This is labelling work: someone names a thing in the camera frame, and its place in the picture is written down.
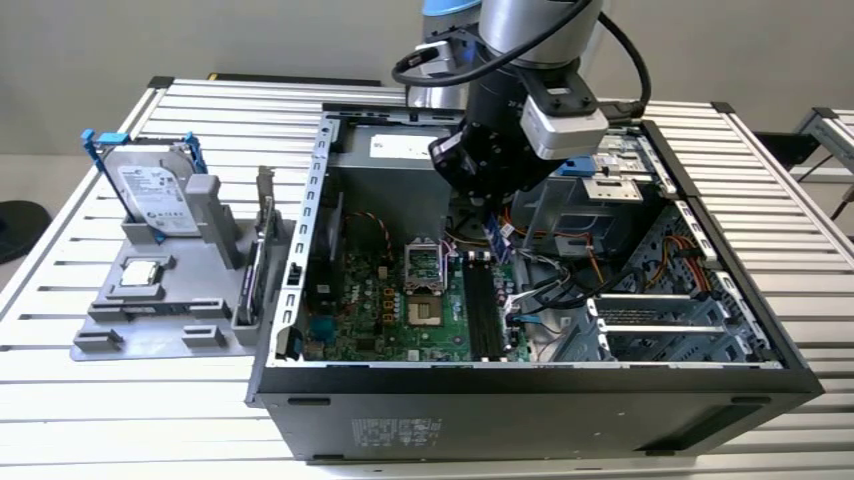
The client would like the blue plastic drive latch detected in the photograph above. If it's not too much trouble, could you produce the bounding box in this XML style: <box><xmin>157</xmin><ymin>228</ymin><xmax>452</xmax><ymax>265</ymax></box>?
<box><xmin>557</xmin><ymin>155</ymin><xmax>596</xmax><ymax>177</ymax></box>

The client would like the grey power supply unit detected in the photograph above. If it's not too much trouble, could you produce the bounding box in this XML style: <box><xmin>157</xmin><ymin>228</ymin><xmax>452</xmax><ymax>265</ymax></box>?
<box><xmin>329</xmin><ymin>124</ymin><xmax>461</xmax><ymax>236</ymax></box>

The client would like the metal socket cover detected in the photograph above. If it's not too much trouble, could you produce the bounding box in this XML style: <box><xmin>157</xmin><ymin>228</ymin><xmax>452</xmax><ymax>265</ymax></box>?
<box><xmin>402</xmin><ymin>238</ymin><xmax>446</xmax><ymax>296</ymax></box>

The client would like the CPU socket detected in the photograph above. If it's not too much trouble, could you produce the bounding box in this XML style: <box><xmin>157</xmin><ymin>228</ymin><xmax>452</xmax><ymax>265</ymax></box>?
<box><xmin>406</xmin><ymin>294</ymin><xmax>446</xmax><ymax>326</ymax></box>

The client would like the silver expansion slot cover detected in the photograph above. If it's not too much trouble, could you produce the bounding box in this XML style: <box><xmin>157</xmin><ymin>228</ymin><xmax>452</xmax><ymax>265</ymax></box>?
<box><xmin>599</xmin><ymin>324</ymin><xmax>727</xmax><ymax>335</ymax></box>
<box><xmin>595</xmin><ymin>293</ymin><xmax>695</xmax><ymax>304</ymax></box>

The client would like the green motherboard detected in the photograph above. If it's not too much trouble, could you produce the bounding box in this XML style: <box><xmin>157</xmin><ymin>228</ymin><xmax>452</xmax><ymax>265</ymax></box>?
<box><xmin>302</xmin><ymin>244</ymin><xmax>535</xmax><ymax>364</ymax></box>

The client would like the graphics card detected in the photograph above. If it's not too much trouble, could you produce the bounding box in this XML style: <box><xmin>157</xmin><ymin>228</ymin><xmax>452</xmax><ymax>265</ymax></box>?
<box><xmin>236</xmin><ymin>164</ymin><xmax>280</xmax><ymax>326</ymax></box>

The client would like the blue port block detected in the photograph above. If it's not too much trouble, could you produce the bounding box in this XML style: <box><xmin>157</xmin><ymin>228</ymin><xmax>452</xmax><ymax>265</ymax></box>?
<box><xmin>306</xmin><ymin>314</ymin><xmax>336</xmax><ymax>347</ymax></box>

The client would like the slatted metal side table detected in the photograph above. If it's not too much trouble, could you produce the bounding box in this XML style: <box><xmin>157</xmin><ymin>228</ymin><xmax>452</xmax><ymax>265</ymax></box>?
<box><xmin>789</xmin><ymin>106</ymin><xmax>854</xmax><ymax>184</ymax></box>

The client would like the grey parts rack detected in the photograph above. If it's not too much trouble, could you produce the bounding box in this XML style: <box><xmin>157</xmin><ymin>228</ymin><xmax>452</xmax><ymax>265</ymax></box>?
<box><xmin>69</xmin><ymin>174</ymin><xmax>298</xmax><ymax>362</ymax></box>

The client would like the hard disk in blue carrier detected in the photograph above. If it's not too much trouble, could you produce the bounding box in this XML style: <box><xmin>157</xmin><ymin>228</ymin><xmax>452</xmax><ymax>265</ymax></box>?
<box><xmin>80</xmin><ymin>128</ymin><xmax>209</xmax><ymax>246</ymax></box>

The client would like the black open PC case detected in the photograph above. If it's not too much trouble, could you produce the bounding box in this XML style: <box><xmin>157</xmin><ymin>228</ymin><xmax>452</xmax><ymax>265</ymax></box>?
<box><xmin>242</xmin><ymin>102</ymin><xmax>827</xmax><ymax>464</ymax></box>

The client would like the silver CPU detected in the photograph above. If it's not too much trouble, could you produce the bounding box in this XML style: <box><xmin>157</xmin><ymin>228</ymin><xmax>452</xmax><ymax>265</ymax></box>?
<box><xmin>117</xmin><ymin>259</ymin><xmax>162</xmax><ymax>287</ymax></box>

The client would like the black round base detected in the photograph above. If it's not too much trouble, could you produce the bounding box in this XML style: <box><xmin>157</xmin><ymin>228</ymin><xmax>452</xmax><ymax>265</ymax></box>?
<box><xmin>0</xmin><ymin>199</ymin><xmax>53</xmax><ymax>264</ymax></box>

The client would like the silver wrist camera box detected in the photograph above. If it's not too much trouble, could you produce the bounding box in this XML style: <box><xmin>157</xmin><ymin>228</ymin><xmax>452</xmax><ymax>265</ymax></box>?
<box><xmin>517</xmin><ymin>88</ymin><xmax>612</xmax><ymax>162</ymax></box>
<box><xmin>410</xmin><ymin>37</ymin><xmax>472</xmax><ymax>77</ymax></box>

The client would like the black camera cable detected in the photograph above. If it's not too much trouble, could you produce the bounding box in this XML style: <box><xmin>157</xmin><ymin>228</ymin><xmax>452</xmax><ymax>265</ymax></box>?
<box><xmin>596</xmin><ymin>12</ymin><xmax>653</xmax><ymax>124</ymax></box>
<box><xmin>389</xmin><ymin>0</ymin><xmax>595</xmax><ymax>87</ymax></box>

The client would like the black cable bundle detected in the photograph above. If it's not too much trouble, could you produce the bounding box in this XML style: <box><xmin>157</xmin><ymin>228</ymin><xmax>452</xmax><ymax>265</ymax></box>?
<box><xmin>523</xmin><ymin>247</ymin><xmax>645</xmax><ymax>314</ymax></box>

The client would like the orange red wire bundle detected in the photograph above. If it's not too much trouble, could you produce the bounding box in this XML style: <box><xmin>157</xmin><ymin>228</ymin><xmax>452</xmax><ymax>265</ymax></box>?
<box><xmin>640</xmin><ymin>234</ymin><xmax>713</xmax><ymax>301</ymax></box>

